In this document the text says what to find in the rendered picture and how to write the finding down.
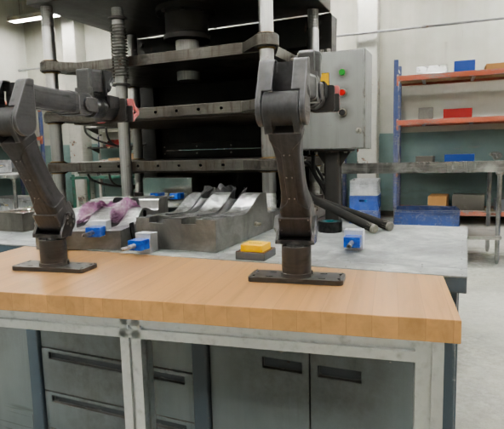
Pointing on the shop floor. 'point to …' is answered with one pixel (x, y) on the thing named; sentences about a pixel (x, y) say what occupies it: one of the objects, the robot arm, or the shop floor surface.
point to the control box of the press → (357, 118)
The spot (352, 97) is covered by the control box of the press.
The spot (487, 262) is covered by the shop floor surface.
